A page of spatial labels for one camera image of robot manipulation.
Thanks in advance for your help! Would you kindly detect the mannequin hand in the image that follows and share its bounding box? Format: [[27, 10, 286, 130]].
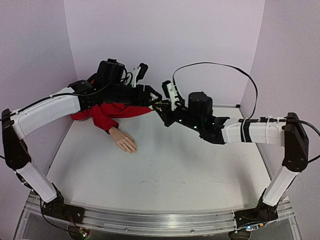
[[109, 127, 138, 154]]

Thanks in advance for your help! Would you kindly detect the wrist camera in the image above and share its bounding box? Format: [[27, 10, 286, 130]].
[[131, 63, 149, 88], [161, 80, 185, 111]]

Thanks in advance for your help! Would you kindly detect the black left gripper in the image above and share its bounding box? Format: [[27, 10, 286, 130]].
[[105, 83, 164, 107]]

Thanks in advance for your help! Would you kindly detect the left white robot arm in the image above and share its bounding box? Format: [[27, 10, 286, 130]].
[[1, 58, 162, 224]]

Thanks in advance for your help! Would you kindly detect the right black camera cable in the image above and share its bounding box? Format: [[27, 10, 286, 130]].
[[172, 62, 259, 120]]

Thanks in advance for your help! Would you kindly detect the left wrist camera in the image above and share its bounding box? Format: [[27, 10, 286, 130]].
[[131, 63, 149, 88]]

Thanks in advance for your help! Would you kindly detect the aluminium front rail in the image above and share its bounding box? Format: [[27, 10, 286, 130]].
[[14, 192, 302, 240]]

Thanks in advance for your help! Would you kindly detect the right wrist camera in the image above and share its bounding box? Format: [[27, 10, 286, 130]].
[[161, 80, 185, 111]]

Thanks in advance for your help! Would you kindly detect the red cloth garment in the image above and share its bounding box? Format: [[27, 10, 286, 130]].
[[70, 103, 152, 133]]

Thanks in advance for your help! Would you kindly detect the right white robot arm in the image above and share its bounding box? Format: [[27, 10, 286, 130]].
[[152, 92, 309, 228]]

